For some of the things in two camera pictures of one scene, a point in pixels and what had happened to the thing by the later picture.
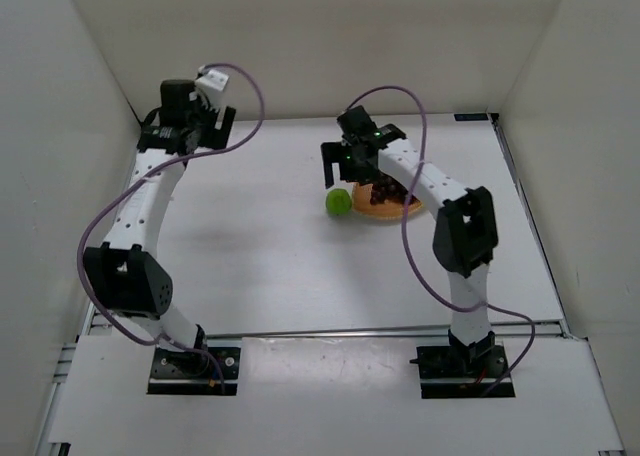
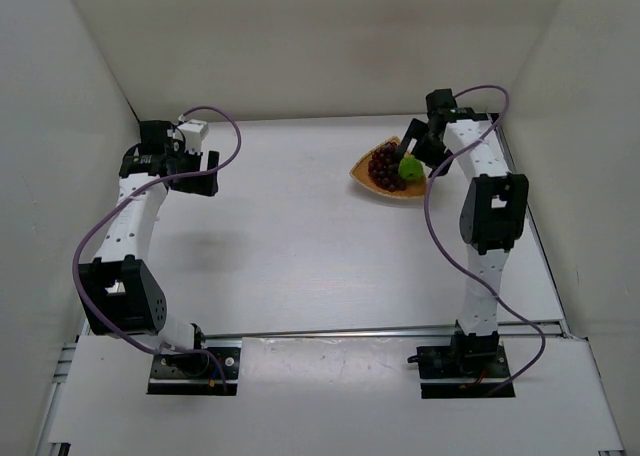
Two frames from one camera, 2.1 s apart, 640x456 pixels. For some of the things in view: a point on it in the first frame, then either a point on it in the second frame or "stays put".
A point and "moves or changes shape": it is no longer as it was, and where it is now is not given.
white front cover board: x=334 y=396 stays put
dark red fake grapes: x=387 y=188 moves or changes shape
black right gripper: x=339 y=155 to x=425 y=146
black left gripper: x=220 y=127 to x=195 y=173
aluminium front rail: x=372 y=334 stays put
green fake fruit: x=338 y=201 moves or changes shape
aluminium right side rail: x=541 y=254 stays put
